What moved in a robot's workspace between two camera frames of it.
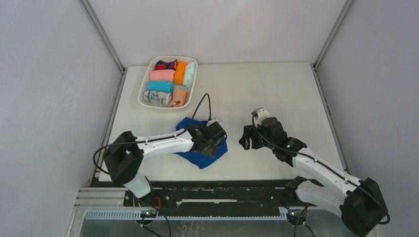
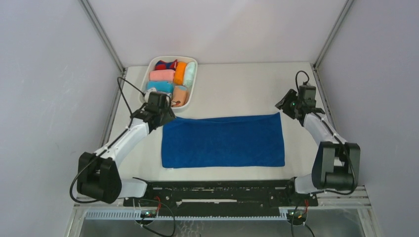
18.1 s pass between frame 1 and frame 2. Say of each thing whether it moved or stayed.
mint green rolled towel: stayed
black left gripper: moved
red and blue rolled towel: stayed
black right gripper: moved
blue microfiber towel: moved
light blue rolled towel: stayed
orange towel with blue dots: stayed
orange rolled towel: stayed
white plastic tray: stayed
